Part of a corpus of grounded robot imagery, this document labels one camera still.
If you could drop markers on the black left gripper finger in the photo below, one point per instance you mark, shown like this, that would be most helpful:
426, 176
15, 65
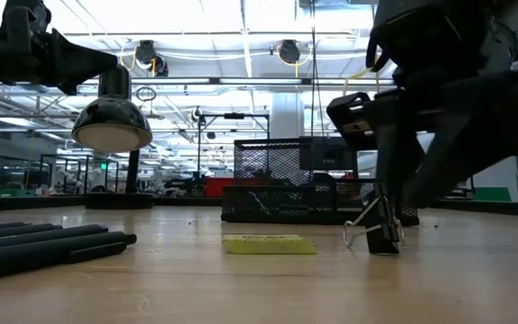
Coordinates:
79, 58

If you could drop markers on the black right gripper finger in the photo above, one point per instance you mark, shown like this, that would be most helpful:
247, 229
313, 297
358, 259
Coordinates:
479, 126
396, 171

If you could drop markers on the black binder clip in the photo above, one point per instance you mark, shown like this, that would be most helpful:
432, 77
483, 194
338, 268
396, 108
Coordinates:
382, 240

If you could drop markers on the black mesh desk organizer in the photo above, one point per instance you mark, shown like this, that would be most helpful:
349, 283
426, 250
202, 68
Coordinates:
263, 207

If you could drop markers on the yellow-green eraser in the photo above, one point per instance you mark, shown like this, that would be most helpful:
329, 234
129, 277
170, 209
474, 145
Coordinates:
268, 245

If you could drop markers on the black pen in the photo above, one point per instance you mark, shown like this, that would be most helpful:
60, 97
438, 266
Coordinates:
2, 224
92, 230
61, 252
54, 227

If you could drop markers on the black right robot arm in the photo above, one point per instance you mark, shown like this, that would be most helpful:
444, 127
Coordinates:
421, 27

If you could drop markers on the green panel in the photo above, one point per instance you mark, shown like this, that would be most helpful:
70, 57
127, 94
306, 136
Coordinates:
493, 194

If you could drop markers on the black workstation stand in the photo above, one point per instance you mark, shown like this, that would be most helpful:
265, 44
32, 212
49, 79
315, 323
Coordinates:
234, 115

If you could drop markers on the red bin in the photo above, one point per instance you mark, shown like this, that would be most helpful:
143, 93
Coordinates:
218, 186

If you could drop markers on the black aluminium table frame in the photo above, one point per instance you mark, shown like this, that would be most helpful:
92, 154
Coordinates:
38, 203

